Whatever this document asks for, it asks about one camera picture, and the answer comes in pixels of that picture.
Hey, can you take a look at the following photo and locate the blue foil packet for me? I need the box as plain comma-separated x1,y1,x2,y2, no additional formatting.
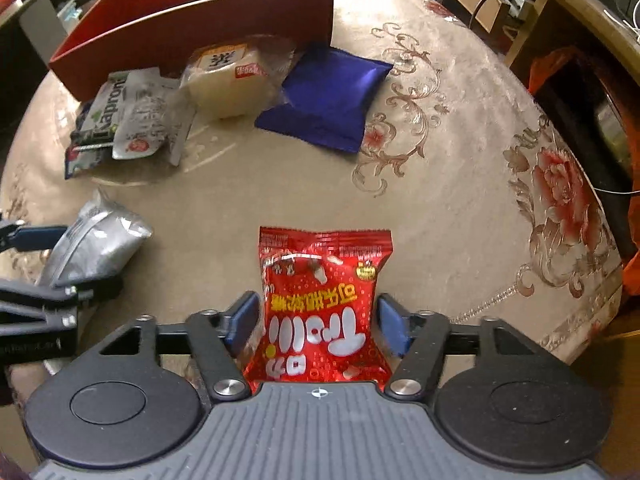
254,45,394,155

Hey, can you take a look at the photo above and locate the white pouch packet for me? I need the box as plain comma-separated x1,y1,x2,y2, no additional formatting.
111,71,173,161

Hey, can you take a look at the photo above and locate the black cable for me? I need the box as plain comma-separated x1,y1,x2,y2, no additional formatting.
469,0,517,27

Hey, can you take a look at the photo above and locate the red snack packet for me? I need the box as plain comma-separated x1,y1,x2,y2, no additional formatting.
243,226,394,395

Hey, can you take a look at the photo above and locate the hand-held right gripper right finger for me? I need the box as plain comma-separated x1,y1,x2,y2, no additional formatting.
376,292,543,403

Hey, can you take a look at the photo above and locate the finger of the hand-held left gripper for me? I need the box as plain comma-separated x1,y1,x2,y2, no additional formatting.
0,220,71,254
0,276,125,332

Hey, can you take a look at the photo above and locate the yellow cake in clear wrapper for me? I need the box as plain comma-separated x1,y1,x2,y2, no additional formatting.
179,35,301,121

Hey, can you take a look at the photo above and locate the white and green packet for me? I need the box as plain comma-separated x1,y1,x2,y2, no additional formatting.
65,71,133,181

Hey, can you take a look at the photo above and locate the red cardboard box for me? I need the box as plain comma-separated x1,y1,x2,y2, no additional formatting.
48,0,335,101

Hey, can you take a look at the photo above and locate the wooden TV cabinet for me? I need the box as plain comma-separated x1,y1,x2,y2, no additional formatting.
407,0,640,111

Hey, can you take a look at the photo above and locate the orange plastic bag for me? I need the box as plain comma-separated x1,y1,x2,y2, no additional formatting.
529,46,593,96

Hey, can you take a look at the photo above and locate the beige floral tablecloth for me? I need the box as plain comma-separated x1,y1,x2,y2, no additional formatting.
0,0,626,411

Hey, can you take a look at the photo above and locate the silver foil packet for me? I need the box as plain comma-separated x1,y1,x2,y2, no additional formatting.
37,189,153,288

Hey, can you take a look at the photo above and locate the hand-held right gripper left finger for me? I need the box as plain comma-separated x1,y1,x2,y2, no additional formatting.
97,291,262,403

